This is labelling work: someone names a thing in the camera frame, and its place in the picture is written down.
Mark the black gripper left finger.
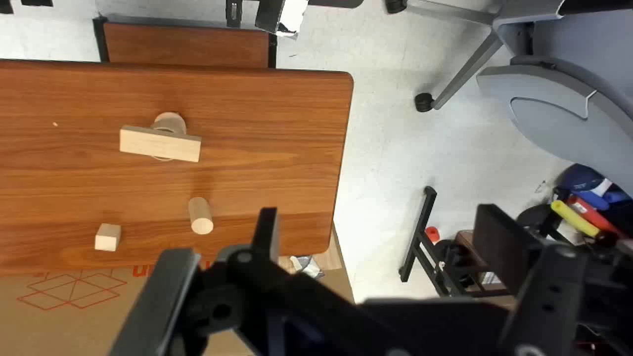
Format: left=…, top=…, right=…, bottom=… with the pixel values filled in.
left=109, top=250, right=200, bottom=356

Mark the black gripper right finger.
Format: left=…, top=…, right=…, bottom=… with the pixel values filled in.
left=496, top=246, right=587, bottom=356

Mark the long rectangular wooden block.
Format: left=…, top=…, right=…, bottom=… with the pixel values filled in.
left=118, top=128, right=202, bottom=163

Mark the small square wooden cube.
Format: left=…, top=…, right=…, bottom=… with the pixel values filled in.
left=95, top=224, right=122, bottom=252

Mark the wooden cup-shaped cap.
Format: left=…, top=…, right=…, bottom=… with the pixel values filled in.
left=152, top=114, right=188, bottom=161

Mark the large brown cardboard sheet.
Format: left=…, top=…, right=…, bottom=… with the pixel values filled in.
left=0, top=224, right=356, bottom=356

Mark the wooden cylinder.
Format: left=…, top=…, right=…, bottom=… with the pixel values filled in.
left=188, top=197, right=213, bottom=236

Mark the crumpled white paper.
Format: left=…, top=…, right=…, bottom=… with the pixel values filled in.
left=289, top=256, right=322, bottom=280

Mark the grey office chair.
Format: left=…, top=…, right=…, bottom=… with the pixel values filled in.
left=384, top=0, right=633, bottom=195

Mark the wooden table base panel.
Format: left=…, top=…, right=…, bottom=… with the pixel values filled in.
left=93, top=19, right=275, bottom=70

